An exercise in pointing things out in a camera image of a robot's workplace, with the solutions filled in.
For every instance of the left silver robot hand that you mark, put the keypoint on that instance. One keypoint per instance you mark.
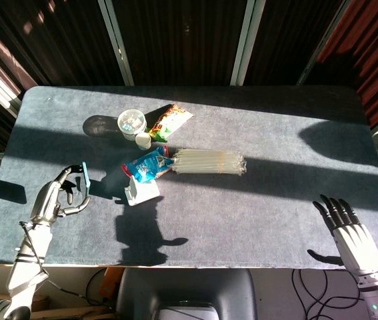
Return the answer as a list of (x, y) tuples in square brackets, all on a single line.
[(45, 203)]

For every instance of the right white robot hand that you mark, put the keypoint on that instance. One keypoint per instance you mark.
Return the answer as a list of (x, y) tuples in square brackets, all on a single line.
[(355, 246)]

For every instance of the white box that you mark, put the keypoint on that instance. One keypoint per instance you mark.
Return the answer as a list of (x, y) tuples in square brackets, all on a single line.
[(143, 193)]

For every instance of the blue snack bag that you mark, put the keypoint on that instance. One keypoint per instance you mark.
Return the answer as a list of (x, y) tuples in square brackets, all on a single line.
[(145, 166)]

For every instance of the small white bottle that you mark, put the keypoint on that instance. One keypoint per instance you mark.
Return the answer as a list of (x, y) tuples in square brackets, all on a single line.
[(143, 140)]

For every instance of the clear round plastic jar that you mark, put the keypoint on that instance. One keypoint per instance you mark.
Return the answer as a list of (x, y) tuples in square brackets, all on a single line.
[(131, 121)]

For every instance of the blue-grey table cloth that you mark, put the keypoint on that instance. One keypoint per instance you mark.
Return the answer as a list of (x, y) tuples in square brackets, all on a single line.
[(228, 213)]

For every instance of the green and red snack bag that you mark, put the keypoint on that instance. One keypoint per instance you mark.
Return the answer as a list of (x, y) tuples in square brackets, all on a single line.
[(168, 121)]

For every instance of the bundle of clear plastic tubes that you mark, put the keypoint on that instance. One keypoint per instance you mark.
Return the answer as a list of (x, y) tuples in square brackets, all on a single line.
[(208, 162)]

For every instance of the red-brown curtain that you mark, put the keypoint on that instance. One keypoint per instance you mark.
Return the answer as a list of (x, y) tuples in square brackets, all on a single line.
[(368, 56)]

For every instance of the white partition post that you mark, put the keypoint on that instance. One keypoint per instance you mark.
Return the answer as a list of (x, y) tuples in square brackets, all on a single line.
[(318, 46), (117, 43), (243, 43)]

